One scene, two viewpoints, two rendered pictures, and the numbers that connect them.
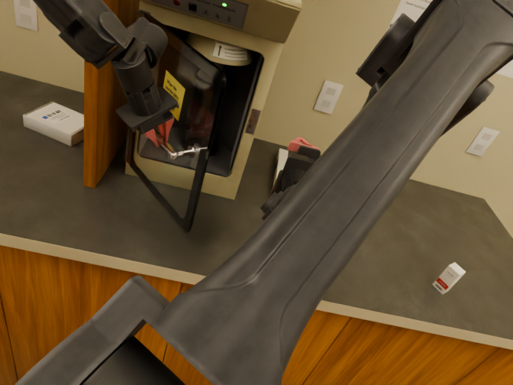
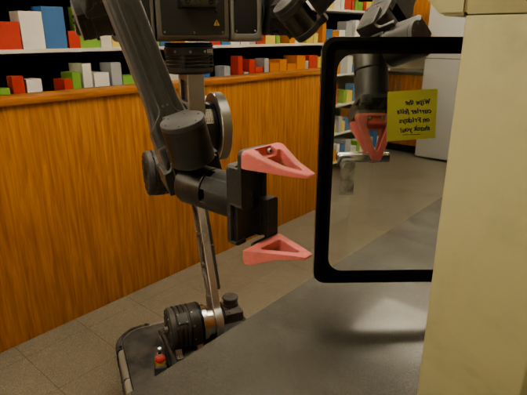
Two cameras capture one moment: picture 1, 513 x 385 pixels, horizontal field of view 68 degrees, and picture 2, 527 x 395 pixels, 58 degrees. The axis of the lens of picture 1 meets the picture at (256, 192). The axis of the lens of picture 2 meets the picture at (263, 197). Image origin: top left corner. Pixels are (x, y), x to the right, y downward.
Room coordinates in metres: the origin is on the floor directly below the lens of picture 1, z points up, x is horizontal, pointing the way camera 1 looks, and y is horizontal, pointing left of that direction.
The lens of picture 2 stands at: (1.14, -0.41, 1.39)
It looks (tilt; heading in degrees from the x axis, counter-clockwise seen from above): 19 degrees down; 141
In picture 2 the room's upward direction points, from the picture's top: straight up
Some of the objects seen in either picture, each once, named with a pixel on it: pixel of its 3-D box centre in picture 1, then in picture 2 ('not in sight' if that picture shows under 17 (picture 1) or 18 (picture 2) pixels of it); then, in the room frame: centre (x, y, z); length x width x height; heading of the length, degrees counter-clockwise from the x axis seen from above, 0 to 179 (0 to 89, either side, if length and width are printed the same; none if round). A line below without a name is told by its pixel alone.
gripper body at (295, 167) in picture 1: (295, 185); (234, 195); (0.67, -0.07, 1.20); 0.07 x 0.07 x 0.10; 10
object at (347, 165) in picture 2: not in sight; (346, 176); (0.67, 0.14, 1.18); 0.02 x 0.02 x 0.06; 52
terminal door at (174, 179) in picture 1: (166, 128); (412, 169); (0.73, 0.24, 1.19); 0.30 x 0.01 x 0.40; 52
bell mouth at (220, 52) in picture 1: (221, 40); not in sight; (0.96, 0.21, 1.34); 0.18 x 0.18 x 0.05
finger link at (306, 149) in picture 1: (299, 153); (278, 179); (0.74, -0.06, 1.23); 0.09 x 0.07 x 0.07; 10
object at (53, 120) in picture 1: (61, 123); not in sight; (0.93, 0.62, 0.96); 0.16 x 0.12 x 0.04; 84
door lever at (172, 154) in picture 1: (172, 144); not in sight; (0.66, 0.20, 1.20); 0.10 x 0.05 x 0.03; 52
